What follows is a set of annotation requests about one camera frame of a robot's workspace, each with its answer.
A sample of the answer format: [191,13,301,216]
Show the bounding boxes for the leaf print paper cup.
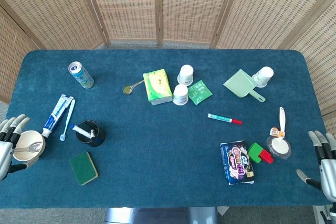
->
[252,66,274,88]

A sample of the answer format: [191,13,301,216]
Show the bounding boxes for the blue capped white marker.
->
[70,123,102,144]

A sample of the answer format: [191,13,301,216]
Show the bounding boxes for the orange label sachet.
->
[269,127,286,138]

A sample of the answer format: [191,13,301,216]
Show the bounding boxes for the red toy block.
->
[259,149,275,164]

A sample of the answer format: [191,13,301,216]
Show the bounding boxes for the green tissue box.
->
[142,68,173,106]

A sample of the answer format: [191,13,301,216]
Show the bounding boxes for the clear plastic spoon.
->
[13,141,44,154]

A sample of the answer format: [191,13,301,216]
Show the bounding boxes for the light blue drink can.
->
[68,61,95,90]

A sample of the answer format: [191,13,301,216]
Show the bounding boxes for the white paper cup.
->
[177,64,194,86]
[172,84,189,106]

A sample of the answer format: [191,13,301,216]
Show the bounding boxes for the metal spoon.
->
[122,79,145,95]

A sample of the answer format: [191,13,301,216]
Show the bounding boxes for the green toy block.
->
[247,142,264,164]

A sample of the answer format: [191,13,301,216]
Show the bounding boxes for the green yellow scouring sponge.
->
[69,151,99,186]

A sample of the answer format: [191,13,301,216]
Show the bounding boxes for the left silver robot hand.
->
[0,113,31,182]

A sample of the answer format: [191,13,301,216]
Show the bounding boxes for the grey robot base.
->
[104,207,218,224]

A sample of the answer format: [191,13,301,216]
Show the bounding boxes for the black pen cup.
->
[75,120,107,147]

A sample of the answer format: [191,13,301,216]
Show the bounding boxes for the pale green dustpan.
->
[223,68,266,103]

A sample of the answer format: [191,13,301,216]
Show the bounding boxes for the green tea sachet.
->
[187,80,213,106]

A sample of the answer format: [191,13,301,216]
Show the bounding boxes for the red capped teal marker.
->
[207,113,243,125]

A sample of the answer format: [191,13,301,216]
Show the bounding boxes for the dark blue snack packet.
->
[219,140,256,186]

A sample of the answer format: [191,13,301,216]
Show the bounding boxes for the blue table cloth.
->
[5,49,332,208]

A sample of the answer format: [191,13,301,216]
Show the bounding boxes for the clear lidded pudding cup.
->
[266,134,292,161]

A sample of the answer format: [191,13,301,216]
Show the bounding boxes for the blue white toothpaste tube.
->
[41,93,74,138]

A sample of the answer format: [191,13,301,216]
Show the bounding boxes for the white plastic spoon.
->
[278,106,286,137]

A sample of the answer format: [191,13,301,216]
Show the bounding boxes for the woven bamboo folding screen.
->
[0,0,336,128]

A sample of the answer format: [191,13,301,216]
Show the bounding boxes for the light blue toothbrush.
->
[59,99,76,142]

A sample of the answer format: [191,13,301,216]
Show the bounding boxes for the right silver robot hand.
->
[296,130,336,205]

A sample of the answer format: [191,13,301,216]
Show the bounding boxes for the beige paper bowl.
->
[12,130,46,162]

